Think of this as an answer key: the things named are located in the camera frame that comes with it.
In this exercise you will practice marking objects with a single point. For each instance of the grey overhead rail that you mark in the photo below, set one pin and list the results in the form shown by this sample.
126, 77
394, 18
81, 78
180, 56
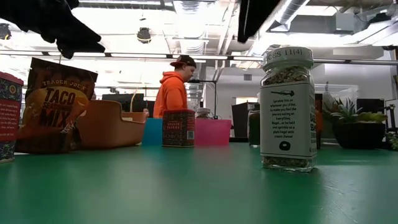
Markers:
342, 61

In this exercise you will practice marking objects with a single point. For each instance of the red smoked paprika tin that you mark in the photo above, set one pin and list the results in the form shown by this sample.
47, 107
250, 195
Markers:
9, 118
178, 129

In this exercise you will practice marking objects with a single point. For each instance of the taco seasoning mix packet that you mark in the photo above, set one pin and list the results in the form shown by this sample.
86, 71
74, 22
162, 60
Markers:
56, 102

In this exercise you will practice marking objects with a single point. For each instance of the bagel seasoning jar white lid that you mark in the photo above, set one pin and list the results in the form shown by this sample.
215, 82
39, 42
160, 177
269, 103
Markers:
203, 112
287, 118

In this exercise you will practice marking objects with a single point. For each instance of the green herb glass jar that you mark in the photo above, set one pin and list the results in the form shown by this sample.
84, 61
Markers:
254, 126

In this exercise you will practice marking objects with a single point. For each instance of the blue plastic bin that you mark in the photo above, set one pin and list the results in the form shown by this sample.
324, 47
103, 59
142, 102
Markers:
152, 132

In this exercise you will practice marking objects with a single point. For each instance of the green succulent plant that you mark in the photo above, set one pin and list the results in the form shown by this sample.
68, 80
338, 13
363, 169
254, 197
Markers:
351, 112

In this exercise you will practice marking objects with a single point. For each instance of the black microphone stand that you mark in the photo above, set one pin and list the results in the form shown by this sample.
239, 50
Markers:
215, 99

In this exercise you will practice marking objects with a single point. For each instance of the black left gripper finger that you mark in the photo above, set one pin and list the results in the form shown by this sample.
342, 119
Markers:
71, 31
77, 47

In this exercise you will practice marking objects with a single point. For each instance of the orange plastic bin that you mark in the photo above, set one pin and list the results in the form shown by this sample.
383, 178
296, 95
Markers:
105, 130

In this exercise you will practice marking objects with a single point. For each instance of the black equipment stand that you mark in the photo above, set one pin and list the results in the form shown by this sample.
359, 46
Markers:
392, 118

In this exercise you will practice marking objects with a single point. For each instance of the black background monitor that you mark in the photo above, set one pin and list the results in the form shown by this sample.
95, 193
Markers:
241, 119

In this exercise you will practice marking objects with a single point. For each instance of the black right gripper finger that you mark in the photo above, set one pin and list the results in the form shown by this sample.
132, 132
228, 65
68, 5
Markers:
253, 15

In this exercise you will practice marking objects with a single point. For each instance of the black ceiling dome camera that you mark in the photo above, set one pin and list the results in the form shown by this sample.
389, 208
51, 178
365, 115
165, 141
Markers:
143, 35

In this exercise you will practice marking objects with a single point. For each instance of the pink plastic bin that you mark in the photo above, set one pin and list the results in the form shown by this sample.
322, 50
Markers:
213, 132

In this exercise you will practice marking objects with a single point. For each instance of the person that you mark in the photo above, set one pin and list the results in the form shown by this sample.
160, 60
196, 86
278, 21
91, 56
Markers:
171, 96

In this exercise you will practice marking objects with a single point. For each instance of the black plant pot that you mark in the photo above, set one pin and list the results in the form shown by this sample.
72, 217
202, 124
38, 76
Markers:
357, 135

